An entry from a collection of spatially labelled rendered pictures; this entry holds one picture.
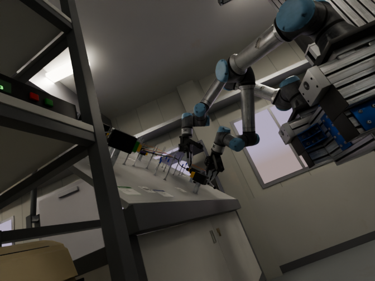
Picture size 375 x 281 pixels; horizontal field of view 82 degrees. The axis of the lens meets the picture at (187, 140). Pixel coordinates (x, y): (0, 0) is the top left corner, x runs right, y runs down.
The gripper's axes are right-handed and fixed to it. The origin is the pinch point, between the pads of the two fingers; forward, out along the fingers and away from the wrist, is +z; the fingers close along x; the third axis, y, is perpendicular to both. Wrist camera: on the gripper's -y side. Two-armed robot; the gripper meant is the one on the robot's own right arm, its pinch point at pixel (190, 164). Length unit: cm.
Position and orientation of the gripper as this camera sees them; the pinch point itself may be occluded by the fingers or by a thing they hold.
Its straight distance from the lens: 144.3
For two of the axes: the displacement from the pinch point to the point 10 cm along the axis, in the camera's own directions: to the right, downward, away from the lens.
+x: -3.2, -1.9, -9.3
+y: -9.5, 0.7, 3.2
